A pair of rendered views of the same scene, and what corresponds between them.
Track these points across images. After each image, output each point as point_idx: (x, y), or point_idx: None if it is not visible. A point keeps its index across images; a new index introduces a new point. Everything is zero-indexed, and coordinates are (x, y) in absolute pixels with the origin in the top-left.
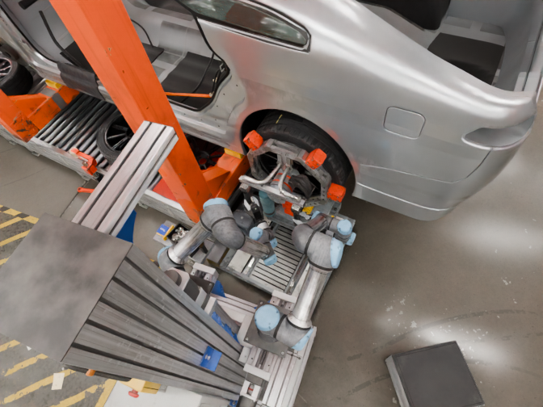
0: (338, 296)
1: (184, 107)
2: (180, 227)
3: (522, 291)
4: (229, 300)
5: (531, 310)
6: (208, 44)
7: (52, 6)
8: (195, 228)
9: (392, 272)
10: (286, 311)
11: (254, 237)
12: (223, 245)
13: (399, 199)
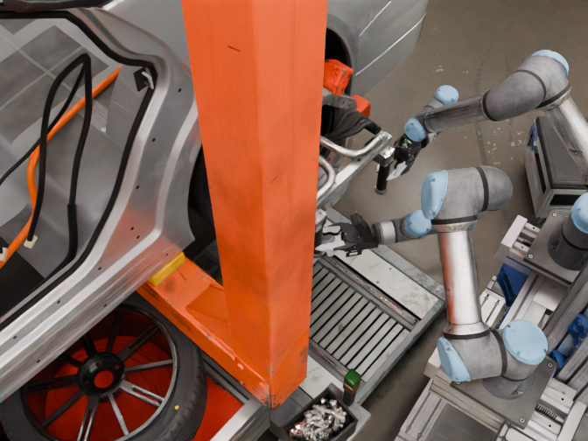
0: (424, 256)
1: (52, 289)
2: (290, 430)
3: (453, 60)
4: (504, 320)
5: (479, 63)
6: (116, 55)
7: (258, 2)
8: (462, 245)
9: (400, 177)
10: (547, 225)
11: (430, 222)
12: (292, 410)
13: (396, 41)
